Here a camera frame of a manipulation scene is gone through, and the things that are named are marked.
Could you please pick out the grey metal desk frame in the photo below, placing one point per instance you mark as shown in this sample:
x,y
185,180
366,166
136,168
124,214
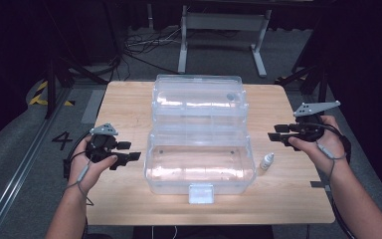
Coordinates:
x,y
224,21

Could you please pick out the person's right hand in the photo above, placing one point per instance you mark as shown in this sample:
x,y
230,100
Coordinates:
x,y
328,156

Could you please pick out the small white dropper bottle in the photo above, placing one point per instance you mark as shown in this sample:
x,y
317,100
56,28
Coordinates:
x,y
266,162

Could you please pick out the black tape strip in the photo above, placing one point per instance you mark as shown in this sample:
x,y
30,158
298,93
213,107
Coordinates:
x,y
316,184

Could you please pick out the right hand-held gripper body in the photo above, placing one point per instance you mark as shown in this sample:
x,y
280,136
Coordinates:
x,y
308,131

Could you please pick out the black curtain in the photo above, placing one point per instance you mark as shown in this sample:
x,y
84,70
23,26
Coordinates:
x,y
371,66
6,49

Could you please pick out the black tripod stand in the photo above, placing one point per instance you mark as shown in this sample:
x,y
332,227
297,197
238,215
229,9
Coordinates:
x,y
50,89
321,83

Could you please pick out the metal floor rail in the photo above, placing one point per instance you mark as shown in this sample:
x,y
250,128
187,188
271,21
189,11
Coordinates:
x,y
344,132
20,172

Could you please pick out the person's left hand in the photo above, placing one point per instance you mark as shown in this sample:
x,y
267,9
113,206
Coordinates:
x,y
83,169

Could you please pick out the person's dark clothing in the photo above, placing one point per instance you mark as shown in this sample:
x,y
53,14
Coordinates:
x,y
205,233

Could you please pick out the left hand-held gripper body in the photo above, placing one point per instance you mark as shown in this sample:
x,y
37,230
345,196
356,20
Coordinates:
x,y
101,147

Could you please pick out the clear plastic storage box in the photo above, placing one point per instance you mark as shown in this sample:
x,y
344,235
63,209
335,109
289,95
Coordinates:
x,y
199,166

